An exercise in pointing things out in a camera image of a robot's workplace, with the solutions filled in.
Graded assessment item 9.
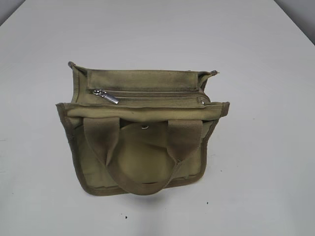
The olive yellow canvas bag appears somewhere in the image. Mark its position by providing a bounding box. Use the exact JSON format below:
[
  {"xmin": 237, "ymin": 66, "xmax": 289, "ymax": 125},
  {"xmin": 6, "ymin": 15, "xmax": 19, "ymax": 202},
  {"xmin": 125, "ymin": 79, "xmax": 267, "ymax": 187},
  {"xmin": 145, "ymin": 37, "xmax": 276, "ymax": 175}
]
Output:
[{"xmin": 57, "ymin": 62, "xmax": 229, "ymax": 196}]

